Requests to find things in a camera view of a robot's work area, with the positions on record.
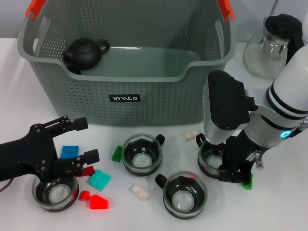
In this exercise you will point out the black clay teapot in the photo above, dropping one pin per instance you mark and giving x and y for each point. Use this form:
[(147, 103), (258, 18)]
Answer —
[(84, 54)]

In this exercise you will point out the grey perforated storage bin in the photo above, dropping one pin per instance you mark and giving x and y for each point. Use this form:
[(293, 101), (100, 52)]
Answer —
[(168, 103)]

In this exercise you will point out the teal square brick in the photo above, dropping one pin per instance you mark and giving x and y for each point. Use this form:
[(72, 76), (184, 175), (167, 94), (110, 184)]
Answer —
[(98, 180)]

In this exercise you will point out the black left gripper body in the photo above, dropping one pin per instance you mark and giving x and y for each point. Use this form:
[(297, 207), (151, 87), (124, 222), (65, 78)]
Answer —
[(29, 151)]

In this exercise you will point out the blue square brick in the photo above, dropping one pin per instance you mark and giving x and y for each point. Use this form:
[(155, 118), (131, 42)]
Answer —
[(69, 151)]

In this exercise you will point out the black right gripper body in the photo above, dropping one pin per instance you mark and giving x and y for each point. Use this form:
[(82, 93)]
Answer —
[(238, 154)]

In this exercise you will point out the dark red curved brick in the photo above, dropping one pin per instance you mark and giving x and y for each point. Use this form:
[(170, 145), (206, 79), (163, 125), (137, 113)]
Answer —
[(87, 170)]

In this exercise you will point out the green stepped brick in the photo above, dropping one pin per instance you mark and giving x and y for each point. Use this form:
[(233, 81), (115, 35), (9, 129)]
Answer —
[(249, 184)]

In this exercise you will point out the white brick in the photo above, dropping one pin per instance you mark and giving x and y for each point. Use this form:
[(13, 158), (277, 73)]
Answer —
[(191, 136), (140, 192)]

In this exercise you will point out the green flat brick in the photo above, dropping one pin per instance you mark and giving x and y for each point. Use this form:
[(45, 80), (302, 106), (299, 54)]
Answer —
[(116, 155)]

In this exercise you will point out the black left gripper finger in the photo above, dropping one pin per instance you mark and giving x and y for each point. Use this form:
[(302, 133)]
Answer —
[(72, 164), (67, 125)]

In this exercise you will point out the glass teacup black sleeve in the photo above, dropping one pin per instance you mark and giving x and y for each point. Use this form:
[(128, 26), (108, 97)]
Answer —
[(55, 195), (144, 172), (185, 199), (209, 158)]

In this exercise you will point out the red slope brick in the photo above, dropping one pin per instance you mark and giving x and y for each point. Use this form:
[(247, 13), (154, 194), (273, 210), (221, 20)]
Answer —
[(98, 202)]

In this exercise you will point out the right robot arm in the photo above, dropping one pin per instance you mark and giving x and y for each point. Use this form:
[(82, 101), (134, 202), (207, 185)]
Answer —
[(288, 84)]

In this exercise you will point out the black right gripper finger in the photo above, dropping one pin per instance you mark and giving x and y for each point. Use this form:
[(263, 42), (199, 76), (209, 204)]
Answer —
[(243, 178), (225, 175)]

